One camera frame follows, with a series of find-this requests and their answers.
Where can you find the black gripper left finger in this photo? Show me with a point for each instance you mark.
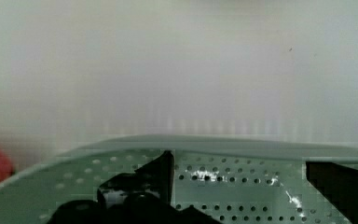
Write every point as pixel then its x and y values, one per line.
pixel 141 197

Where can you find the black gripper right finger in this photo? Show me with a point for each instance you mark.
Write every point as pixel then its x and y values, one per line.
pixel 338 184

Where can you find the green perforated strainer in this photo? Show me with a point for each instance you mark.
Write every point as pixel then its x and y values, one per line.
pixel 234 181

